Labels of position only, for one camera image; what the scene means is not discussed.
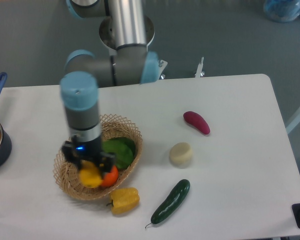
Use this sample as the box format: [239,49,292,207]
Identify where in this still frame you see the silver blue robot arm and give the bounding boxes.
[60,0,160,174]

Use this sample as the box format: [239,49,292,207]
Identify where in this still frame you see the orange fruit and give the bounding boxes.
[100,165,119,188]

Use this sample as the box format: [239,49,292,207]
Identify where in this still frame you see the dark green cucumber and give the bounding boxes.
[145,179,191,229]

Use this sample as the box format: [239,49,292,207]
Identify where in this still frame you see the yellow mango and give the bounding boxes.
[78,160,103,189]

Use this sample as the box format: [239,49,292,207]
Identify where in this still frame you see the woven wicker basket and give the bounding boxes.
[53,114,143,201]

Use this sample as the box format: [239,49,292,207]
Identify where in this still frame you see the green bok choy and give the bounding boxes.
[102,137,136,170]

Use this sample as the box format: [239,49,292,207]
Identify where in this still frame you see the yellow bell pepper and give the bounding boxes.
[107,187,140,215]

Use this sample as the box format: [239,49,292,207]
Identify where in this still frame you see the blue plastic bag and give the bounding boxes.
[263,0,300,23]

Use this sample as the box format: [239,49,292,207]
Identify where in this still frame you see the white table bracket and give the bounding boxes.
[194,56,205,78]

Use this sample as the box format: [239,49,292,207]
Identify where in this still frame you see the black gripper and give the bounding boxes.
[61,136,116,178]

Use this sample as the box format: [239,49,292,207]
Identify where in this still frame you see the purple sweet potato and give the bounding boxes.
[183,111,211,135]

